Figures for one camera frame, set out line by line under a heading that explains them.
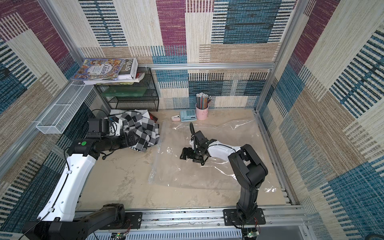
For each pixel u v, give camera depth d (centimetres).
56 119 71
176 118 112
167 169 89
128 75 79
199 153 70
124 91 98
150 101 118
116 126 67
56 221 37
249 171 48
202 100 108
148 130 96
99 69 81
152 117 109
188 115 115
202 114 110
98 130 54
